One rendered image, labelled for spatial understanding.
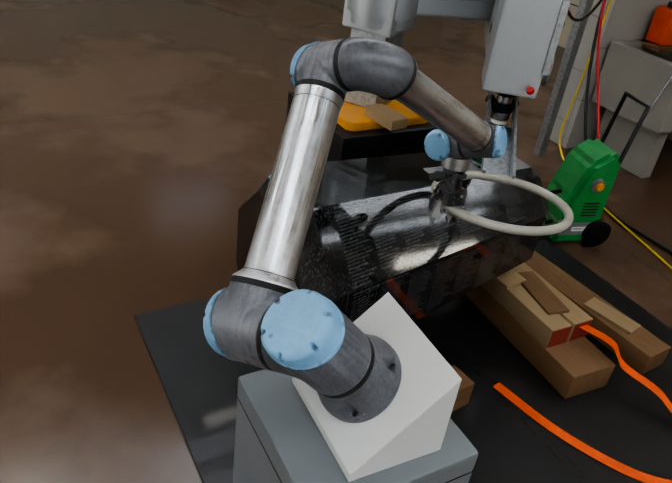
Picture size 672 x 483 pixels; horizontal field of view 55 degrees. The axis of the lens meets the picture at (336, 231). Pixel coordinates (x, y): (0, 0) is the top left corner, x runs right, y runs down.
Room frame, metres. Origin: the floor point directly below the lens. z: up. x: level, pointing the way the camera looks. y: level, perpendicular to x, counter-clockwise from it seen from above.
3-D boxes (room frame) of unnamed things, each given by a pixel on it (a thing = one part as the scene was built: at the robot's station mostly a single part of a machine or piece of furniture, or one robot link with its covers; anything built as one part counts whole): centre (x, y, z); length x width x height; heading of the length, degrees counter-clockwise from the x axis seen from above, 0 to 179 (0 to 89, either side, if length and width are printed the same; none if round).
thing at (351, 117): (3.14, -0.06, 0.76); 0.49 x 0.49 x 0.05; 33
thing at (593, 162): (3.48, -1.40, 0.43); 0.35 x 0.35 x 0.87; 18
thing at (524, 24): (2.72, -0.63, 1.30); 0.36 x 0.22 x 0.45; 174
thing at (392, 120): (2.90, -0.16, 0.81); 0.20 x 0.10 x 0.05; 41
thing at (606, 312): (2.50, -1.36, 0.13); 0.25 x 0.10 x 0.01; 45
